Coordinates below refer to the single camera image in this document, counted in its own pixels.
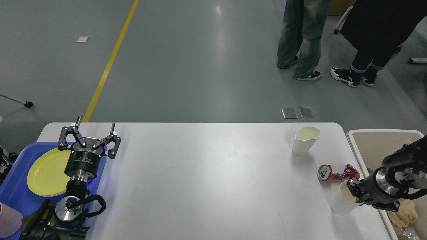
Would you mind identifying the crushed red can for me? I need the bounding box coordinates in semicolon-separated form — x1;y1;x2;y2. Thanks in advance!
317;164;361;181

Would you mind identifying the yellow plate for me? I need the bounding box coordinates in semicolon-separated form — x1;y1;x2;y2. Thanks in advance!
26;148;71;195

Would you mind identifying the person in black clothes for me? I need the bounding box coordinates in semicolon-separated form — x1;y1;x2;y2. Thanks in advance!
330;0;427;88

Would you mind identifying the white bar on floor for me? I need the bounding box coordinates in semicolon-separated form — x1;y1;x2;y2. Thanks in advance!
409;57;427;64

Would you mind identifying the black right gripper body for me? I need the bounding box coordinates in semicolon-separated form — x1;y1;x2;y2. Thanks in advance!
360;168;400;205

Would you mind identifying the white paper cup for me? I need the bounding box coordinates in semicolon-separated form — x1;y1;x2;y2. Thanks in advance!
331;181;361;216
292;126;321;156

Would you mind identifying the white paper on floor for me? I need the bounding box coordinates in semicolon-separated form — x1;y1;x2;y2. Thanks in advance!
76;36;89;43

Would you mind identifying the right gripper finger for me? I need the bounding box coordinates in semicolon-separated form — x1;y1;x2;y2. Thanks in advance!
372;200;401;212
346;177;366;201

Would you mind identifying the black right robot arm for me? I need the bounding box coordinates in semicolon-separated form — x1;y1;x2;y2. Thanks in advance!
346;136;427;212

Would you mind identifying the pink cup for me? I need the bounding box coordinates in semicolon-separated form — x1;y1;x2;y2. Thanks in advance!
0;203;23;238

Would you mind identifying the person in blue jeans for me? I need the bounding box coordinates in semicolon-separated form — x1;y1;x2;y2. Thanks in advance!
277;0;331;80

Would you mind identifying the blue plastic tray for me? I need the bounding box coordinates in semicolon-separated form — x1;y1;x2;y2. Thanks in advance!
0;142;94;240

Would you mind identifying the chair leg with caster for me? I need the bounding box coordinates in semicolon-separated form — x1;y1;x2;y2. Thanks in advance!
0;92;33;108

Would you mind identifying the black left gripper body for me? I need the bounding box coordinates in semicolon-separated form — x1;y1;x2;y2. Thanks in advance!
64;148;105;179

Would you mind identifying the brown paper ball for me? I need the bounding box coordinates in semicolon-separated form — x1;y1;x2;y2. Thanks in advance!
387;199;418;228

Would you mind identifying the grey mug yellow inside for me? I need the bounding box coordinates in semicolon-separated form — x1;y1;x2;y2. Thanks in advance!
21;211;55;234

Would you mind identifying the floor socket plate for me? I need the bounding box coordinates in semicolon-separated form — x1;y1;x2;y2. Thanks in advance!
282;107;299;119
298;107;315;118

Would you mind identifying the beige plastic bin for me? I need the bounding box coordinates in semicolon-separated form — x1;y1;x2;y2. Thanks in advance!
347;129;427;240

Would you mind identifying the cardboard box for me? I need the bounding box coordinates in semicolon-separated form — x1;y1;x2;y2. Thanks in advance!
327;0;356;16

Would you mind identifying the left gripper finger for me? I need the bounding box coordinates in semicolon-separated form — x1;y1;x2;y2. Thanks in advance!
92;123;122;159
58;116;88;151

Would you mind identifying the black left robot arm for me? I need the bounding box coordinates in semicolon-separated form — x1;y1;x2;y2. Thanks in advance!
19;116;121;240

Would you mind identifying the white office chair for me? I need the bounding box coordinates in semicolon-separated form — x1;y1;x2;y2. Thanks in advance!
333;6;353;35

